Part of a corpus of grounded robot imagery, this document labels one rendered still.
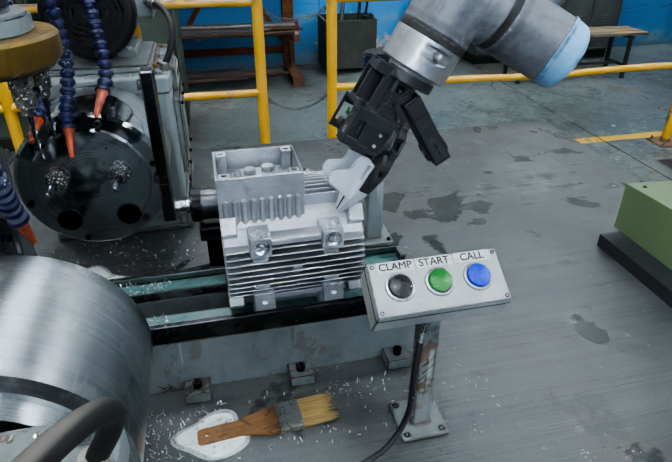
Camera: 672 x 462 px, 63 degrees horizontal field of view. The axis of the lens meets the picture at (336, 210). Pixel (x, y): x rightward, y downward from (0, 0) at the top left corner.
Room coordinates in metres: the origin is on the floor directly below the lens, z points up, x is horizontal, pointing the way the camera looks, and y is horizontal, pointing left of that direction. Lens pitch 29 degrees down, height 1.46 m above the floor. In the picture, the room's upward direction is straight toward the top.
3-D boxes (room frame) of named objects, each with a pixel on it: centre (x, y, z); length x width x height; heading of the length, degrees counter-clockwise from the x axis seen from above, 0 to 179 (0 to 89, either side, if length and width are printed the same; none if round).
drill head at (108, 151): (0.98, 0.45, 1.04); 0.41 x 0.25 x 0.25; 13
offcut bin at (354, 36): (5.56, -0.12, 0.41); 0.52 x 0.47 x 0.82; 103
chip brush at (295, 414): (0.55, 0.10, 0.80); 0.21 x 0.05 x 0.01; 107
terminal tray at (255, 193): (0.71, 0.11, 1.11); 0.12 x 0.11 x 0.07; 104
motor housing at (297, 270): (0.72, 0.07, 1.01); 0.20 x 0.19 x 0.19; 104
